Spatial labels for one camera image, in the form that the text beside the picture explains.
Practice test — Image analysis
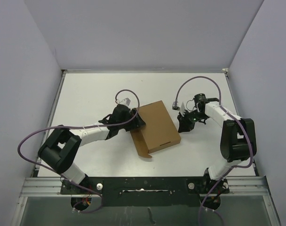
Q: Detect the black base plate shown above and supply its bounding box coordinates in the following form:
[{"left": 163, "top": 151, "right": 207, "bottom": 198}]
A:
[{"left": 60, "top": 175, "right": 230, "bottom": 209}]

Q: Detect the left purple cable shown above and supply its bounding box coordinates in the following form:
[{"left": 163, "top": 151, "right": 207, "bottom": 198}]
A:
[{"left": 17, "top": 89, "right": 140, "bottom": 214}]

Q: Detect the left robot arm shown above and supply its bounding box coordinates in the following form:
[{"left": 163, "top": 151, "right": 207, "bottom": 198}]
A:
[{"left": 38, "top": 104, "right": 146, "bottom": 194}]

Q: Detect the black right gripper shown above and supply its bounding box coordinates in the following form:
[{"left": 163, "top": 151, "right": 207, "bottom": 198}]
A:
[{"left": 177, "top": 109, "right": 208, "bottom": 133}]

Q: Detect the brown cardboard box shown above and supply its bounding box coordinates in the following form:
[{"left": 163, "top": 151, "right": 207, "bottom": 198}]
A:
[{"left": 131, "top": 100, "right": 181, "bottom": 159}]

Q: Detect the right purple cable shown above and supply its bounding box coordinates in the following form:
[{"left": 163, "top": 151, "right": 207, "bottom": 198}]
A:
[{"left": 175, "top": 75, "right": 254, "bottom": 226}]

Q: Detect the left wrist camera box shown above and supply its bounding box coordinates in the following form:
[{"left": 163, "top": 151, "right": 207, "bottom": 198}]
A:
[{"left": 115, "top": 98, "right": 131, "bottom": 107}]

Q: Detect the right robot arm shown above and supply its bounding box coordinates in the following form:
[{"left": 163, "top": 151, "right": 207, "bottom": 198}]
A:
[{"left": 172, "top": 93, "right": 257, "bottom": 193}]

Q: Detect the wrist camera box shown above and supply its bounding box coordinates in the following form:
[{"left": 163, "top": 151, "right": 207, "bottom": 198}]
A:
[
  {"left": 172, "top": 101, "right": 187, "bottom": 116},
  {"left": 115, "top": 98, "right": 131, "bottom": 107}
]

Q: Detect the purple cable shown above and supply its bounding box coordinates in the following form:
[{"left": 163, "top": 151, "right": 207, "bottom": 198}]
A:
[
  {"left": 17, "top": 89, "right": 140, "bottom": 214},
  {"left": 175, "top": 75, "right": 254, "bottom": 226}
]

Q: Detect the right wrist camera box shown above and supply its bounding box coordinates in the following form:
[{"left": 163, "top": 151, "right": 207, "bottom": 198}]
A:
[{"left": 172, "top": 101, "right": 187, "bottom": 116}]

